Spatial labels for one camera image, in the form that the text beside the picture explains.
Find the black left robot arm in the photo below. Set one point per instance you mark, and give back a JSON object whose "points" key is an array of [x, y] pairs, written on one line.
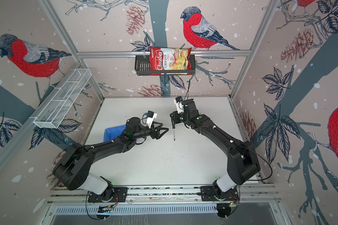
{"points": [[73, 170]]}

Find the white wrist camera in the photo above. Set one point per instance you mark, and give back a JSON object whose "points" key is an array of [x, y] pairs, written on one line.
{"points": [[178, 103], [148, 118]]}

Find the red cassava chips bag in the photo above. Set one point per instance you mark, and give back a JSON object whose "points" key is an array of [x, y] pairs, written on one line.
{"points": [[176, 56]]}

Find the black wire wall basket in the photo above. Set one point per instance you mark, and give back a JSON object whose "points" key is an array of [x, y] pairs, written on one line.
{"points": [[144, 67]]}

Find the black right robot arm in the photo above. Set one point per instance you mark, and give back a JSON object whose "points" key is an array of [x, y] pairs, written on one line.
{"points": [[184, 157]]}

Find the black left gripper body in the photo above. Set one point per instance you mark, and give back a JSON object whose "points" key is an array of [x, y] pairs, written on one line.
{"points": [[144, 132]]}

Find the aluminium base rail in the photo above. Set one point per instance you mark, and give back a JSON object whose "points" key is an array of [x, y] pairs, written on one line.
{"points": [[168, 194]]}

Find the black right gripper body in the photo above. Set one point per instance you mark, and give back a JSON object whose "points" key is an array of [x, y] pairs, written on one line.
{"points": [[180, 118]]}

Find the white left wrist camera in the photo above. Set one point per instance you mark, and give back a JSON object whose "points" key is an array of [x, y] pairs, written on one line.
{"points": [[148, 118]]}

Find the blue plastic bin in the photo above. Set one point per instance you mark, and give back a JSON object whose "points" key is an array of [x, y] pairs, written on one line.
{"points": [[112, 133]]}

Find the white wire mesh shelf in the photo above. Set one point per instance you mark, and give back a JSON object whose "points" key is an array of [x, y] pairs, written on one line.
{"points": [[64, 97]]}

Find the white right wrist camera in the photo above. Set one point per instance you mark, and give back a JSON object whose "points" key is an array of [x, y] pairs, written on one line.
{"points": [[178, 103]]}

